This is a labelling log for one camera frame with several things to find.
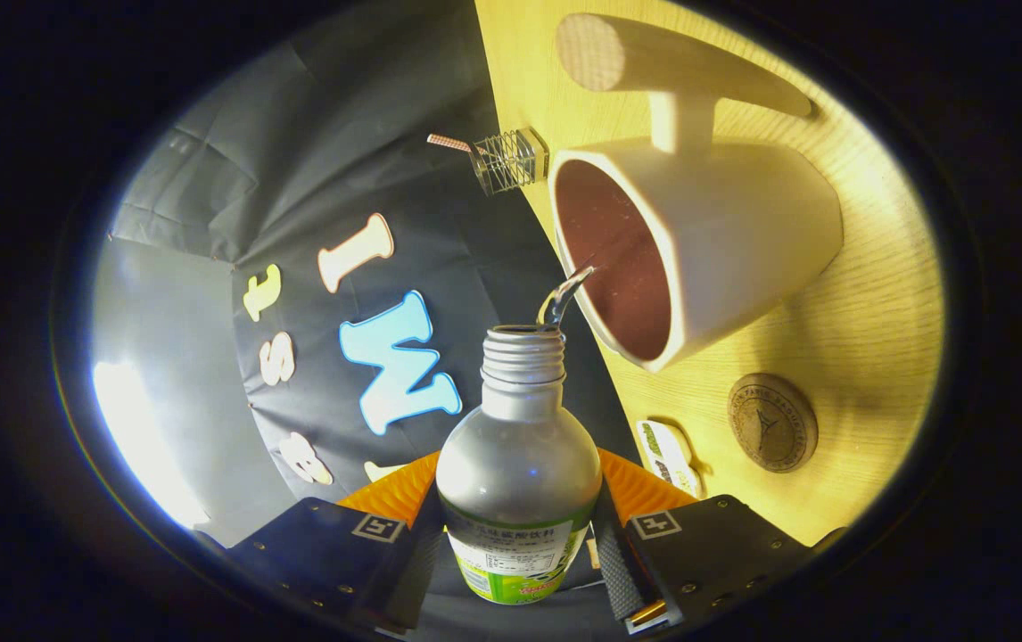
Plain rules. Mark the round cork coaster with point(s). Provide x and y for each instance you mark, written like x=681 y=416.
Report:
x=772 y=422

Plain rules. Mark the clear juice stream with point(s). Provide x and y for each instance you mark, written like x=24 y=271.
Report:
x=564 y=292

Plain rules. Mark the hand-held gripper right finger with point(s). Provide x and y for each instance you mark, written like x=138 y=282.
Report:
x=622 y=571

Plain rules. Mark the black backdrop cloth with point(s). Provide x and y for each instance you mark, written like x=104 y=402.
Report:
x=342 y=178

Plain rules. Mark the silver juice bottle green label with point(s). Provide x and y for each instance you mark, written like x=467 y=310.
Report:
x=518 y=464

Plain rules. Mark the light wooden table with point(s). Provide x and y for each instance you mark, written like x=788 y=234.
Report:
x=859 y=321

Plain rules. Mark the white divided dish with beans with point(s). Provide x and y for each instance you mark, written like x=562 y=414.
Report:
x=670 y=459

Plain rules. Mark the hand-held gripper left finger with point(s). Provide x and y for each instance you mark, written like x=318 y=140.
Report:
x=315 y=548

